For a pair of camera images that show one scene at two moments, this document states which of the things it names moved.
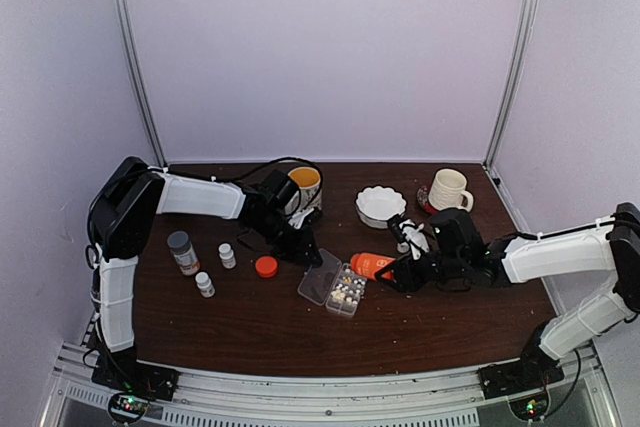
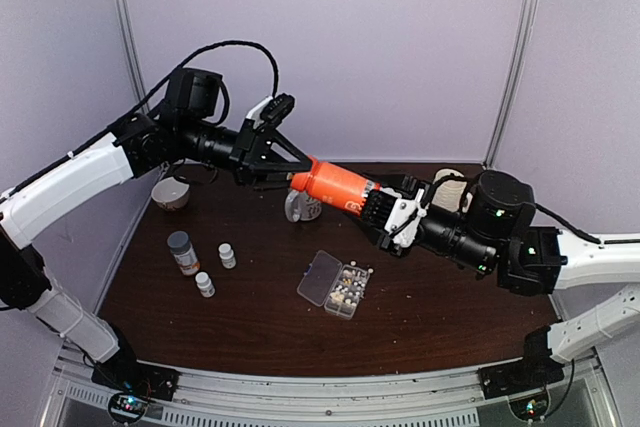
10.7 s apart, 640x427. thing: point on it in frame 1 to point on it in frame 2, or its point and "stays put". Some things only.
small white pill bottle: (204, 284) stays put
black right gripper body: (451, 265) to (470, 253)
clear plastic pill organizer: (335, 285) stays put
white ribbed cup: (447, 191) stays put
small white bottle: (227, 256) stays put
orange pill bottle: (367, 264) to (335, 185)
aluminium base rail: (80, 396) stays put
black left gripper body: (285, 243) to (199, 146)
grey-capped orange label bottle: (186, 258) stays put
